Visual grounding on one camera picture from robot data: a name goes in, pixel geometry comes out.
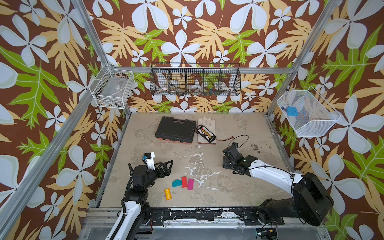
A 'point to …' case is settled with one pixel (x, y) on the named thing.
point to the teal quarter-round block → (176, 183)
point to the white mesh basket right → (309, 114)
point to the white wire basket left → (112, 87)
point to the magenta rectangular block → (190, 184)
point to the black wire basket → (195, 79)
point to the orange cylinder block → (168, 194)
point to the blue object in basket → (292, 111)
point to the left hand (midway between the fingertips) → (166, 160)
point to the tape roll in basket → (195, 88)
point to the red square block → (184, 182)
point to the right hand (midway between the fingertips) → (226, 161)
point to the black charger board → (207, 134)
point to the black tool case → (176, 130)
